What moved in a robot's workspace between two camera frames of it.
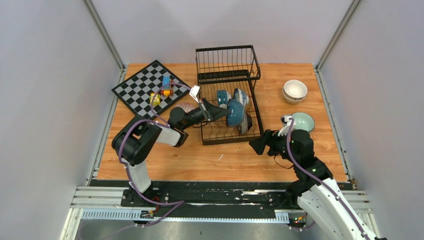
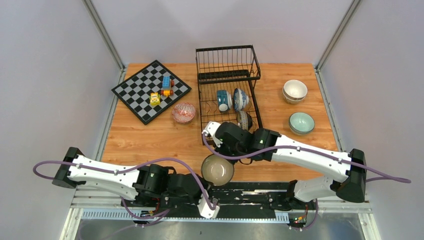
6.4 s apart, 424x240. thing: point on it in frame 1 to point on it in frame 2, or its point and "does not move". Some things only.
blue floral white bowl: (241, 96) does not move
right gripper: (270, 139) to (220, 149)
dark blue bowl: (236, 117) to (217, 169)
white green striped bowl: (303, 121) does not move
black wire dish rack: (229, 110) does not move
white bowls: (294, 91) does not move
